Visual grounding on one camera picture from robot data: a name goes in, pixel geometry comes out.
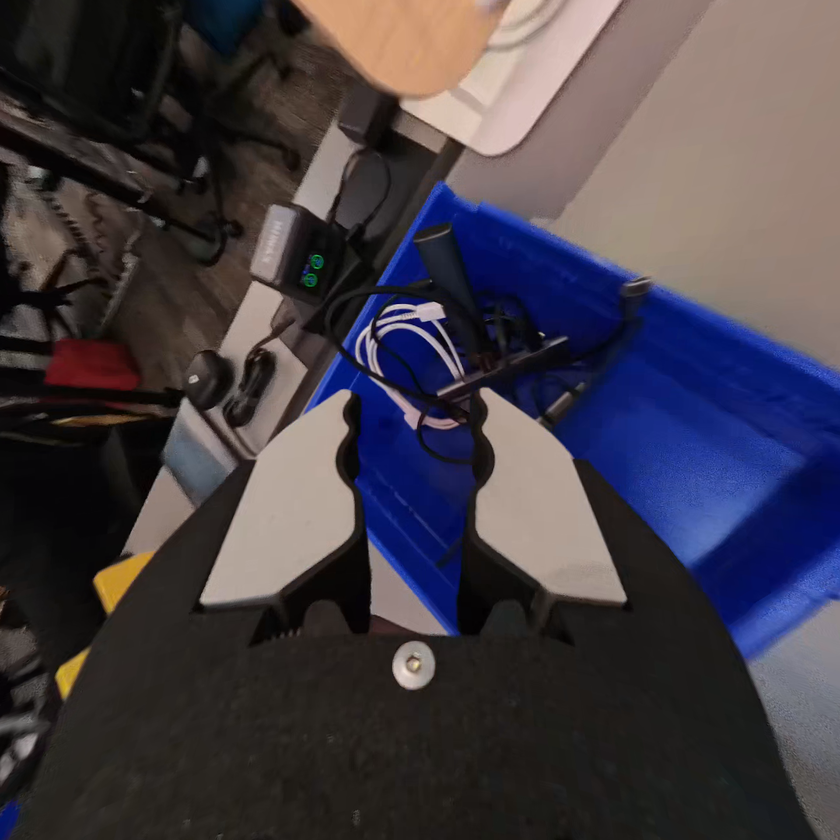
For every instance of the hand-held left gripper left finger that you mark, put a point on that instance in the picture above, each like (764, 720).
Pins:
(289, 518)

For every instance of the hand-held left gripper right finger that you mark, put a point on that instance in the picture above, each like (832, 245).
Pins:
(544, 518)

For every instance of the blue plastic bin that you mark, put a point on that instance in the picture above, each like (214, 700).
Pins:
(689, 426)

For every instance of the slim grey USB hub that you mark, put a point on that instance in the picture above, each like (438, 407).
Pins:
(446, 269)

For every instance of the grey desk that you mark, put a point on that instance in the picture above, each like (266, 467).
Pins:
(722, 164)

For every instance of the grey-blue zip pouch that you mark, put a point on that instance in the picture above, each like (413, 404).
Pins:
(190, 459)

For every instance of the black power adapter bundle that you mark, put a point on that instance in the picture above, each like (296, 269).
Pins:
(248, 394)

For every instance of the black rounded case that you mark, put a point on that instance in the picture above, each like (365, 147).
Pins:
(207, 380)

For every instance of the yellow plastic bin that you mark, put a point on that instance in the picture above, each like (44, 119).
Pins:
(118, 577)

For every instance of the wooden side table top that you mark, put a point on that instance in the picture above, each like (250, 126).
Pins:
(407, 46)

